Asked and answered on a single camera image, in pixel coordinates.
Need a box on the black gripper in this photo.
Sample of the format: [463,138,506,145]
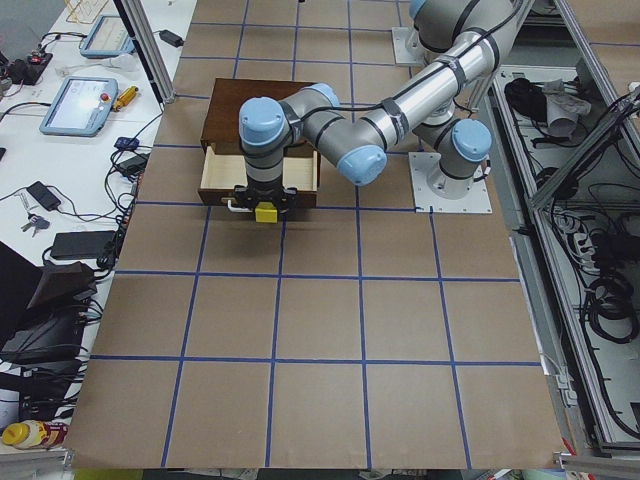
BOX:
[233,185,298,213]

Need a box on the yellow block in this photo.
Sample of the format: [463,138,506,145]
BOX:
[254,202,279,224]

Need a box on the dark wooden drawer box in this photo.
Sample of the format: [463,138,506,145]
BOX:
[198,78,320,208]

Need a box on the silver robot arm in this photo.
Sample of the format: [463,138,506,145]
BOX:
[232,1,523,213]

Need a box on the yellow screwdriver tool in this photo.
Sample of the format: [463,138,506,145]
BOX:
[112,85,139,112]

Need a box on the black power adapter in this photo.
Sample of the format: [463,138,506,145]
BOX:
[159,29,184,48]

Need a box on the near blue teach pendant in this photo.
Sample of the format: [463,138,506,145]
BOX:
[39,76,118,137]

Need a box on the blue teach pendant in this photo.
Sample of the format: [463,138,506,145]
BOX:
[79,15,134,58]
[39,76,118,137]

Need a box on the black laptop brick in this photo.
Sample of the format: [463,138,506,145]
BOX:
[50,230,115,260]

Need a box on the far blue teach pendant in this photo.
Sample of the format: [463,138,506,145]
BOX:
[79,15,134,58]

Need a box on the black smartphone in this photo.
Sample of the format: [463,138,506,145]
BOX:
[26,181,61,211]

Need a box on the keys bunch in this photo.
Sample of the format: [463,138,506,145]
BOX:
[21,213,50,236]

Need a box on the yellow bottle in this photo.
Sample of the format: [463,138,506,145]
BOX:
[1,420,69,450]

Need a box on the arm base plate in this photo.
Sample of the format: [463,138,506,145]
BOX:
[409,152,493,215]
[391,27,429,67]

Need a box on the aluminium frame post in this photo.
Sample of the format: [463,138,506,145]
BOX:
[113,0,175,105]

